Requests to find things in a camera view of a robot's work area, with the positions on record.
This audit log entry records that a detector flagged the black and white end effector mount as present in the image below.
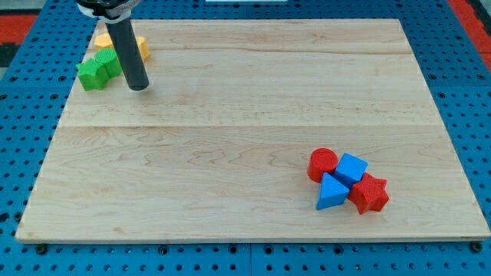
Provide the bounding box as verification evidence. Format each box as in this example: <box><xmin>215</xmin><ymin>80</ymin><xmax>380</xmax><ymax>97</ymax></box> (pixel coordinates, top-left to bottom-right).
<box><xmin>75</xmin><ymin>0</ymin><xmax>141</xmax><ymax>24</ymax></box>

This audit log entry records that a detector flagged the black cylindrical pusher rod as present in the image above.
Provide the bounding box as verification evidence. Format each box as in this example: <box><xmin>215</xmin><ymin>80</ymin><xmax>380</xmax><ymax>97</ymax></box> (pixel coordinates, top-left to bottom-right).
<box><xmin>106</xmin><ymin>18</ymin><xmax>149</xmax><ymax>91</ymax></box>

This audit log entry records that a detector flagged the green cylinder block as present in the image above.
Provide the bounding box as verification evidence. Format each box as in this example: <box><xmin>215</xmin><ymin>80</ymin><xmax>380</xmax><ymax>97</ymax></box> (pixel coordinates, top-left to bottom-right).
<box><xmin>94</xmin><ymin>48</ymin><xmax>122</xmax><ymax>78</ymax></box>

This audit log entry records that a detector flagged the green star block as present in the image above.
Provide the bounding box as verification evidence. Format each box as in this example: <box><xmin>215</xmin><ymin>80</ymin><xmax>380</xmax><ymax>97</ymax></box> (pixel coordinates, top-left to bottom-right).
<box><xmin>76</xmin><ymin>58</ymin><xmax>109</xmax><ymax>90</ymax></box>

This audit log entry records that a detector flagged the yellow heart block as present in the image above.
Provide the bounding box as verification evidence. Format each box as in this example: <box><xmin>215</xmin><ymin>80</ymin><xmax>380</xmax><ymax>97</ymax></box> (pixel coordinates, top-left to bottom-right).
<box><xmin>136</xmin><ymin>36</ymin><xmax>150</xmax><ymax>61</ymax></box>

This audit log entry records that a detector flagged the yellow hexagon block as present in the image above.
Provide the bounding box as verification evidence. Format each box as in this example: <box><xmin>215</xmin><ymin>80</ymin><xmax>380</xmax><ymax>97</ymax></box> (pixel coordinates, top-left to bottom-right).
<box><xmin>94</xmin><ymin>32</ymin><xmax>114</xmax><ymax>50</ymax></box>

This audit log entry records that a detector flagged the wooden board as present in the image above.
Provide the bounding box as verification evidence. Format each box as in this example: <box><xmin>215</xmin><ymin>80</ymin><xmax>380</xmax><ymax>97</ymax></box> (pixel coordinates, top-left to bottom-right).
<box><xmin>15</xmin><ymin>19</ymin><xmax>490</xmax><ymax>245</ymax></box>

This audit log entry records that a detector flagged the red cylinder block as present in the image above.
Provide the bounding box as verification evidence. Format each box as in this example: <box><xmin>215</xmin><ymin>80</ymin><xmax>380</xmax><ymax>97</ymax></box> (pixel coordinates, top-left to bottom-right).
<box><xmin>307</xmin><ymin>148</ymin><xmax>338</xmax><ymax>183</ymax></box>

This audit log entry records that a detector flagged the blue triangle block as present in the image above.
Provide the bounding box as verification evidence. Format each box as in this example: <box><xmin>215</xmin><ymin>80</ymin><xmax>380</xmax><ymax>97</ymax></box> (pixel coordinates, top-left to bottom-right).
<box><xmin>316</xmin><ymin>172</ymin><xmax>350</xmax><ymax>210</ymax></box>

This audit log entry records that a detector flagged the blue cube block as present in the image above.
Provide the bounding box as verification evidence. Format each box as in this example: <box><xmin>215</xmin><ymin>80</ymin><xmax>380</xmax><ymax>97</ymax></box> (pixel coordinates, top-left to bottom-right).
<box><xmin>334</xmin><ymin>153</ymin><xmax>368</xmax><ymax>189</ymax></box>

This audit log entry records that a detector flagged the red star block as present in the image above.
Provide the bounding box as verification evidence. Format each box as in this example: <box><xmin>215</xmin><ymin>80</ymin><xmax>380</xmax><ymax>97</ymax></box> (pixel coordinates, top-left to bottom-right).
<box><xmin>348</xmin><ymin>172</ymin><xmax>390</xmax><ymax>215</ymax></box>

